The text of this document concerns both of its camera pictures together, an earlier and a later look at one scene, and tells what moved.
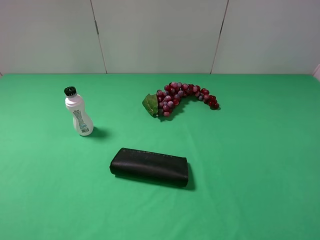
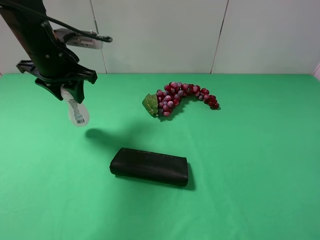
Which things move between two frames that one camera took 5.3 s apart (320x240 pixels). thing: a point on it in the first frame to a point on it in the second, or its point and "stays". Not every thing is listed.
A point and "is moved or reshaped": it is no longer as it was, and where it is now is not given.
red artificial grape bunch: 163,101 stays
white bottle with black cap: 74,103 is moved or reshaped
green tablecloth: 253,162 stays
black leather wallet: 150,166 stays
